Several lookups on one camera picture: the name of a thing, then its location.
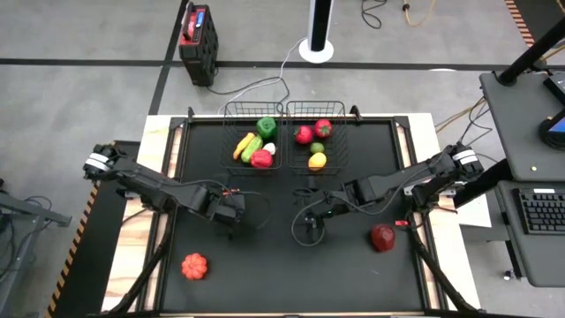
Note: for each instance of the white garlic bulb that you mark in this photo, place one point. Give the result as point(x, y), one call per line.
point(270, 148)

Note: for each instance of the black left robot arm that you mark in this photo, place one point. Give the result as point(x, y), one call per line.
point(150, 183)

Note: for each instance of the black tablet device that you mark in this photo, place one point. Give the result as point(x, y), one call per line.
point(557, 88)

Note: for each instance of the dark red apple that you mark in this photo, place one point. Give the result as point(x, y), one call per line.
point(382, 237)

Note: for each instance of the black computer keyboard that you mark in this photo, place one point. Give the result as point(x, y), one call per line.
point(545, 212)

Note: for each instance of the small green lime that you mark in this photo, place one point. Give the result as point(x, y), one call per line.
point(317, 148)

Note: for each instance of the gray desk top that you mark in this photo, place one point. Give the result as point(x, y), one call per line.
point(516, 128)

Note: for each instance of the yellow lemon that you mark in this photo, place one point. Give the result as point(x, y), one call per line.
point(317, 161)

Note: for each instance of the black mat orange stripes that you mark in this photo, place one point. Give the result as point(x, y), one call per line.
point(97, 247)

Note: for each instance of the black red battery box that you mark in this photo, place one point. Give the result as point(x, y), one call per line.
point(201, 44)

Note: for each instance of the yellow orange chili pepper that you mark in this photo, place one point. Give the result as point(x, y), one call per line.
point(242, 148)

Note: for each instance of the small orange pumpkin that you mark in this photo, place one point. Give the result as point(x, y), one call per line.
point(194, 266)

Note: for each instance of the gray keyboard desk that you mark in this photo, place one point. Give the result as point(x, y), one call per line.
point(543, 260)

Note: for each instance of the black slanted pole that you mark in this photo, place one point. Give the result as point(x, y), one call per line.
point(529, 55)

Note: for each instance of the black metal table frame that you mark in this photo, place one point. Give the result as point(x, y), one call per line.
point(375, 119)

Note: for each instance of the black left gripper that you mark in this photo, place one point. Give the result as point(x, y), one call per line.
point(229, 209)

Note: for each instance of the green bell pepper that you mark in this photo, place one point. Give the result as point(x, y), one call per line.
point(266, 128)

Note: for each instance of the orange black hazard strip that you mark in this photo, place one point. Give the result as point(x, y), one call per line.
point(521, 24)

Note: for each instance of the round red tomato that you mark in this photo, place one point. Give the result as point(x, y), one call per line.
point(323, 128)

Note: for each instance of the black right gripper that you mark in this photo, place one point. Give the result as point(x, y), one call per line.
point(329, 205)

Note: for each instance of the white paper sheet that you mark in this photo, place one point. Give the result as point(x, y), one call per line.
point(474, 216)

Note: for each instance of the white black pole stand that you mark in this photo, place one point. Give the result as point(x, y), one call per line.
point(316, 49)

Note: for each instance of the light green cucumber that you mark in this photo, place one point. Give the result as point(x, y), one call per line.
point(252, 149)

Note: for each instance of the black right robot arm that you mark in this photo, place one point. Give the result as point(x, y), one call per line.
point(397, 179)

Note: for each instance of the black round monitor base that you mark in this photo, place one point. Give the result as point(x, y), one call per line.
point(552, 132)

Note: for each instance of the gray metal stand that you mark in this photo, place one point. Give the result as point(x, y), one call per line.
point(31, 209)

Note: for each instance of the red bell pepper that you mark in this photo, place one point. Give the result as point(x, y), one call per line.
point(261, 159)

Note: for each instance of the red strawberry green leaves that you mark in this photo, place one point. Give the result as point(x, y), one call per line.
point(304, 135)

